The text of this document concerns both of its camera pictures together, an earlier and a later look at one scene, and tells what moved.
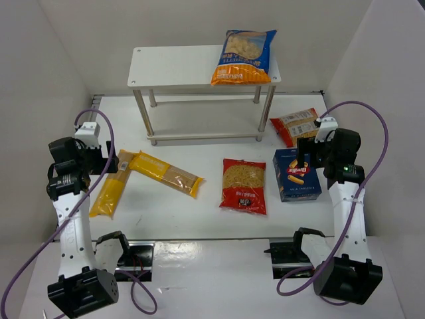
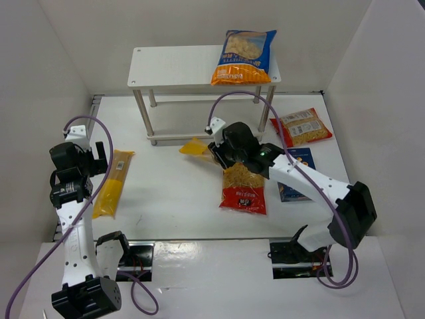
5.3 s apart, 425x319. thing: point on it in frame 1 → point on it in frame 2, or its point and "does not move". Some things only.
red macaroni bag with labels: [300, 124] does not move
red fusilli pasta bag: [244, 185] does not move
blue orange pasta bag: [245, 58] does not move
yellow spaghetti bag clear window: [180, 180] → [196, 147]
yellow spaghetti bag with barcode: [105, 203] does not move
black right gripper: [301, 151] → [216, 153]
